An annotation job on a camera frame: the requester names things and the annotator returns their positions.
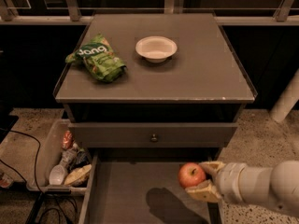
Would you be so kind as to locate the white cup in bin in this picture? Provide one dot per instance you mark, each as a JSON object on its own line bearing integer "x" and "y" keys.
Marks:
{"x": 58, "y": 175}

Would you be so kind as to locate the open middle drawer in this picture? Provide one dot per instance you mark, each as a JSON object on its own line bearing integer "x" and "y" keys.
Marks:
{"x": 140, "y": 186}

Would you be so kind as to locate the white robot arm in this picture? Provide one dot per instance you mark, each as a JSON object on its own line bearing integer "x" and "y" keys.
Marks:
{"x": 273, "y": 188}

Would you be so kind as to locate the metal window railing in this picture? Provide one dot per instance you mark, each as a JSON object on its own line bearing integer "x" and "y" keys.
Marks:
{"x": 227, "y": 12}

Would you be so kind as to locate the white cylindrical post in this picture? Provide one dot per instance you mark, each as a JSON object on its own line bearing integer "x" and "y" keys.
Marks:
{"x": 287, "y": 100}

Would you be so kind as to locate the red snack packet in bin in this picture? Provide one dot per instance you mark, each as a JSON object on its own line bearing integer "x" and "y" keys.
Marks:
{"x": 67, "y": 140}

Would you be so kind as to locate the green chip bag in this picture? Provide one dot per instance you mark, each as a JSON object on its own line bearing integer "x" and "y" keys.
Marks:
{"x": 99, "y": 59}

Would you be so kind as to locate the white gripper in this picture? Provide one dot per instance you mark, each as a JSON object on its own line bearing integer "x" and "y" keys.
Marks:
{"x": 230, "y": 181}

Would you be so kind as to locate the red apple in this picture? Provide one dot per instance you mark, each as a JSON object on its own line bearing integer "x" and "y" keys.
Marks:
{"x": 191, "y": 174}

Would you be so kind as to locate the yellow snack bag in bin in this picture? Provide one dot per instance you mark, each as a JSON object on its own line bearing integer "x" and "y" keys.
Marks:
{"x": 78, "y": 176}

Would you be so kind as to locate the grey drawer cabinet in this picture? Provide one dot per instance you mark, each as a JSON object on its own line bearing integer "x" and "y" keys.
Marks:
{"x": 203, "y": 82}

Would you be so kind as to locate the clear plastic storage bin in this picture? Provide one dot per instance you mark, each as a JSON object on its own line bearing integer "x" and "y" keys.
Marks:
{"x": 49, "y": 155}

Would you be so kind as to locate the white paper bowl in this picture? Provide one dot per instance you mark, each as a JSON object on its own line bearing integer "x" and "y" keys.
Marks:
{"x": 156, "y": 49}

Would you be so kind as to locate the closed top drawer with knob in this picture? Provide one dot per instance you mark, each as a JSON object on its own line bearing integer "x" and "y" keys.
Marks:
{"x": 152, "y": 135}

